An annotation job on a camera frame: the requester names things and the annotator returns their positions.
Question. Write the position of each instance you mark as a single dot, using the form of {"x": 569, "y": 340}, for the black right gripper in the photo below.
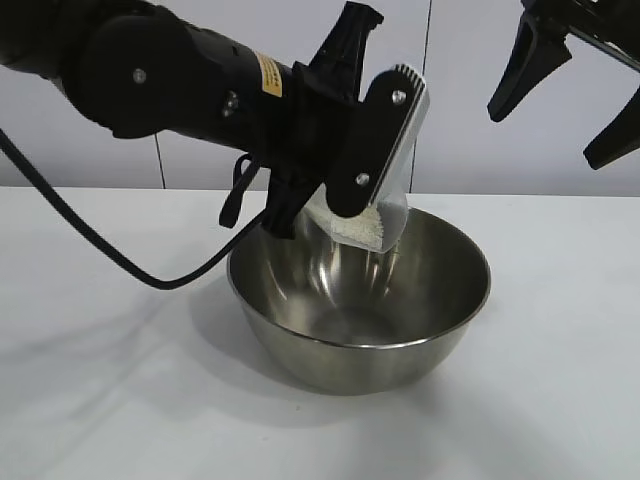
{"x": 600, "y": 20}

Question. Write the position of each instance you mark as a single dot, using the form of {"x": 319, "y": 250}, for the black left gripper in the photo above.
{"x": 310, "y": 140}

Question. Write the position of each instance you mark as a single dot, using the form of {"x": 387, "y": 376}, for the white rice grains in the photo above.
{"x": 357, "y": 232}

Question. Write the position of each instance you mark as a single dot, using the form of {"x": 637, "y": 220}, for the stainless steel mixing bowl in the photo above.
{"x": 360, "y": 325}

